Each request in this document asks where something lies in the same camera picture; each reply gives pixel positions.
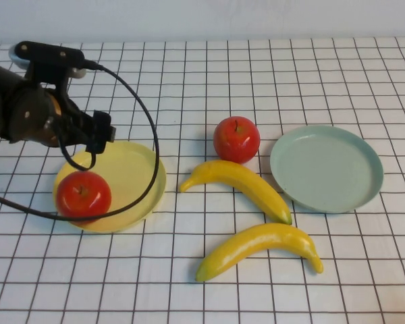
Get thin black left gripper cable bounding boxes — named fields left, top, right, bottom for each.
left=58, top=133, right=98, bottom=172

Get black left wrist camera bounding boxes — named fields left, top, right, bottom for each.
left=8, top=40, right=88, bottom=99

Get white grid tablecloth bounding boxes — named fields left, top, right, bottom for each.
left=0, top=37, right=405, bottom=324

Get black left camera cable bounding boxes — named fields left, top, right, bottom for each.
left=0, top=60, right=161, bottom=222

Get pale teal round plate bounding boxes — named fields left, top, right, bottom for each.
left=269, top=125, right=385, bottom=214

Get red apple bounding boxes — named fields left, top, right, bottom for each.
left=213, top=116, right=261, bottom=165
left=55, top=171, right=113, bottom=224

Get yellow round plate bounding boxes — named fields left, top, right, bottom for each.
left=52, top=140, right=167, bottom=234

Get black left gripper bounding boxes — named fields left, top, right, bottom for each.
left=45, top=97, right=117, bottom=155

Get yellow banana with green tip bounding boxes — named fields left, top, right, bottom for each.
left=179, top=159, right=294, bottom=225

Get yellow banana with hooked stem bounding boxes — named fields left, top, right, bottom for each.
left=194, top=222, right=324, bottom=283

